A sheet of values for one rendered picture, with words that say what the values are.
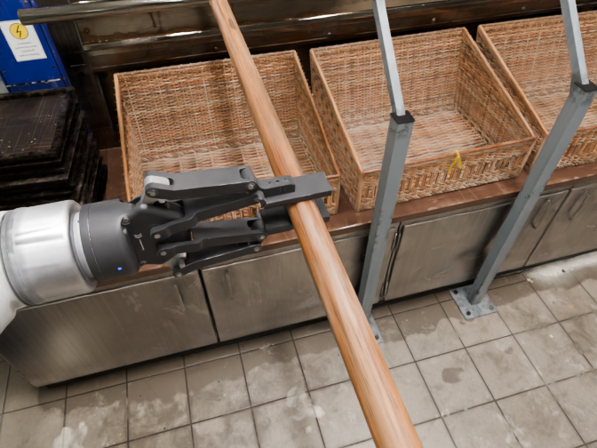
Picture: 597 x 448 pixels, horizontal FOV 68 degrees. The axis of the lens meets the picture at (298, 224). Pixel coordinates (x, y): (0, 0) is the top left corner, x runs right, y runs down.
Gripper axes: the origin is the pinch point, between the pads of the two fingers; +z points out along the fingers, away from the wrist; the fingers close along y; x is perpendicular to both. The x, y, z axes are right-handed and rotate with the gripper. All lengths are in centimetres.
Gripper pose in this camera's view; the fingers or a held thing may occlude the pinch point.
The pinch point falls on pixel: (295, 202)
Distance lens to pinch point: 46.3
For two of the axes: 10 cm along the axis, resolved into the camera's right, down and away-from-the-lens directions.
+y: -0.1, 6.7, 7.4
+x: 2.8, 7.1, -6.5
